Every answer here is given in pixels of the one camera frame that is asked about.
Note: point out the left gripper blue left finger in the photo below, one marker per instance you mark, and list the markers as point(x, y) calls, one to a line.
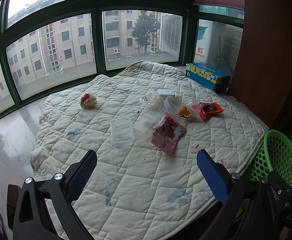
point(78, 174)

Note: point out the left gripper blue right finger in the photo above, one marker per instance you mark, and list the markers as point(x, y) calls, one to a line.
point(212, 175)

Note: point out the clear rectangular plastic tray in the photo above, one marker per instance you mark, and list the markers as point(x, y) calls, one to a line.
point(122, 131)

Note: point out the pink snack wrapper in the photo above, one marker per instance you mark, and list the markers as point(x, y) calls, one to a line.
point(167, 134)

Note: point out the orange red snack wrapper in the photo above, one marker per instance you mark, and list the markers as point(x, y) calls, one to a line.
point(209, 109)

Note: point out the small orange candy wrapper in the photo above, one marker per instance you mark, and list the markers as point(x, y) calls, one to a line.
point(184, 113)

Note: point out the white styrofoam block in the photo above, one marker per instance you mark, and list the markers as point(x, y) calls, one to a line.
point(165, 92)

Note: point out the clear plastic dome cup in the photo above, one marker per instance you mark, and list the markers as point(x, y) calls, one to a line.
point(193, 106)

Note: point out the green plastic trash basket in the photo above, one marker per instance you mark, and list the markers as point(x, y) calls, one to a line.
point(275, 154)

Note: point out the small clear square container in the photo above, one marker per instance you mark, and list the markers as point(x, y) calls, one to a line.
point(144, 127)

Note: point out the white quilted bed pad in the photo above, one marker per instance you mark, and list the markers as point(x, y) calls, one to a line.
point(138, 191)

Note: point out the brown wooden wardrobe panel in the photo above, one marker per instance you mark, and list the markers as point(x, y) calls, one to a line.
point(262, 79)

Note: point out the blue yellow tissue box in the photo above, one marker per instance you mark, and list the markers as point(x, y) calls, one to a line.
point(208, 76)

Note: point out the green window frame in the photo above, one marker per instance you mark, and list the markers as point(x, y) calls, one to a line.
point(50, 45)

